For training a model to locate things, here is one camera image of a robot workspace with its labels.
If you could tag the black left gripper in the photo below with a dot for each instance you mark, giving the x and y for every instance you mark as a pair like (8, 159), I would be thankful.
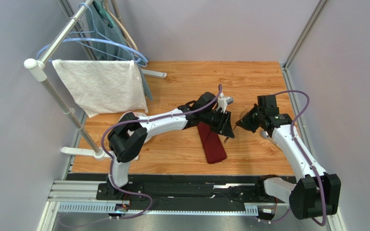
(224, 127)

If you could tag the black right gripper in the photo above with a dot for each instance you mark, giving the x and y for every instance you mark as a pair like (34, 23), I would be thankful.
(251, 118)

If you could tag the dark red cloth napkin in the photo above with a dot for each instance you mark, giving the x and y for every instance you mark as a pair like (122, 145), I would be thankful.
(211, 143)

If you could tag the wooden handled fork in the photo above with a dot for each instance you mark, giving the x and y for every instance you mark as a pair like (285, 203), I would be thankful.
(235, 126)

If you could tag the wooden handled spoon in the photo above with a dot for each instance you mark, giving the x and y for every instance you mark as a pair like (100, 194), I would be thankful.
(266, 136)

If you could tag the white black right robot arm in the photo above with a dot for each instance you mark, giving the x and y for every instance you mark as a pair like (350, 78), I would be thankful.
(316, 192)

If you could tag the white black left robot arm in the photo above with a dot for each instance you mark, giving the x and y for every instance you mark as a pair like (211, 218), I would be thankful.
(127, 137)

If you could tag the white mesh laundry bag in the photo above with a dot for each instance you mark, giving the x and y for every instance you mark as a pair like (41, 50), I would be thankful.
(139, 114)

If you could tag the beige wooden hanger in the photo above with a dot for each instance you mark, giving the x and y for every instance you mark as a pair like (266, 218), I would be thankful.
(111, 7)

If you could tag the white towel on rack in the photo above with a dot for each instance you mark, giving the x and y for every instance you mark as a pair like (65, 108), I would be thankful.
(103, 87)

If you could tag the teal garment on hanger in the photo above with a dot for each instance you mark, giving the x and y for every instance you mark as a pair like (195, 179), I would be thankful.
(101, 26)

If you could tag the metal clothes drying rack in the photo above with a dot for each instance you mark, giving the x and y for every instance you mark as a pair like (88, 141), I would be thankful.
(76, 30)

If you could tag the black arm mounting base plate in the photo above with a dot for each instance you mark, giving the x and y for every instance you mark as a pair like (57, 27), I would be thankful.
(193, 193)

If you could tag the aluminium frame rail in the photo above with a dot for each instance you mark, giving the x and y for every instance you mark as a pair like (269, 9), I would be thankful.
(84, 202)

